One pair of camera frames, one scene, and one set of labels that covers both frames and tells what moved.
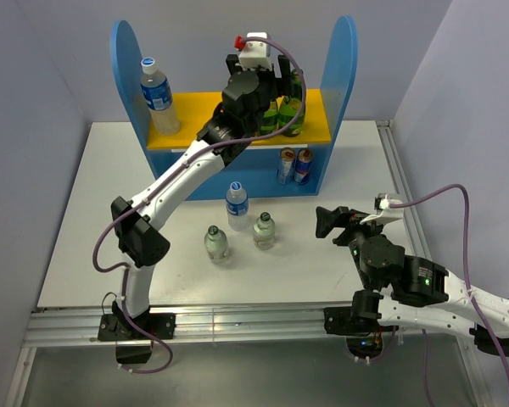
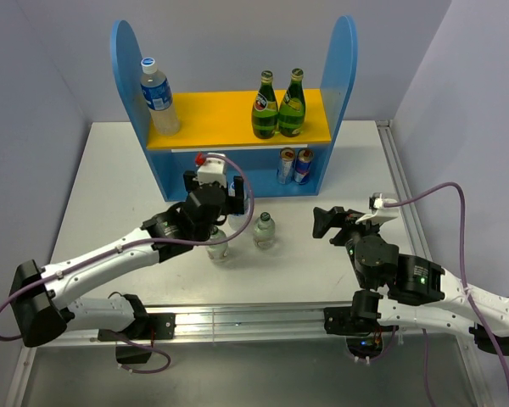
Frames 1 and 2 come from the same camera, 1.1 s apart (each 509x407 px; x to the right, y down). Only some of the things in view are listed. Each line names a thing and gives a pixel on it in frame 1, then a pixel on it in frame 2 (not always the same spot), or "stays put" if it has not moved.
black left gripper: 280,86 to 233,205
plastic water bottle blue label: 237,203 stays put
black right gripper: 340,216 stays put
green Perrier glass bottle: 290,114 stays put
